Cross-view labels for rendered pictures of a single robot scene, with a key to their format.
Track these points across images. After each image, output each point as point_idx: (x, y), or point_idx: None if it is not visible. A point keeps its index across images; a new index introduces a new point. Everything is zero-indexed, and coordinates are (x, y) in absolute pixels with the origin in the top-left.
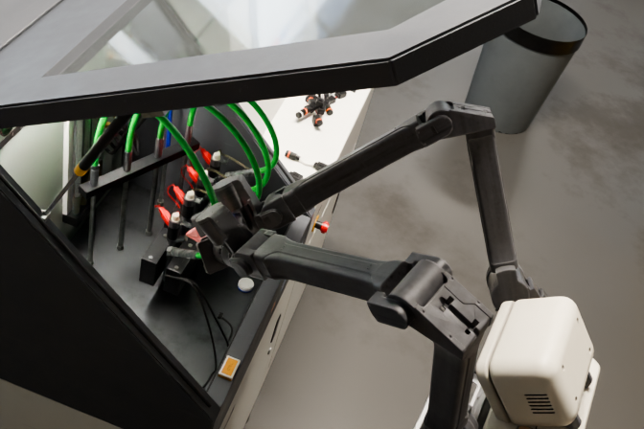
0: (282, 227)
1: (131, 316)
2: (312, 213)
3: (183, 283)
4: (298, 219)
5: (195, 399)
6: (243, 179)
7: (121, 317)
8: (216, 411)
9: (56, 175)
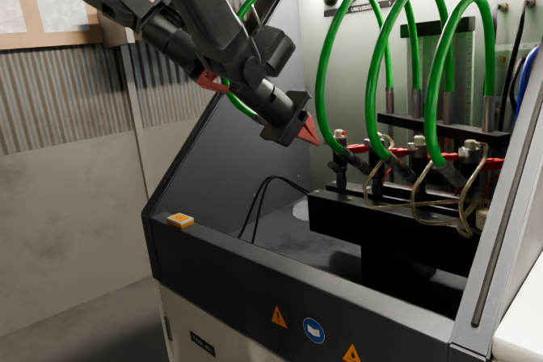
0: (204, 67)
1: (210, 109)
2: (468, 351)
3: (320, 227)
4: (435, 319)
5: (157, 187)
6: (272, 31)
7: (209, 103)
8: (147, 212)
9: (397, 104)
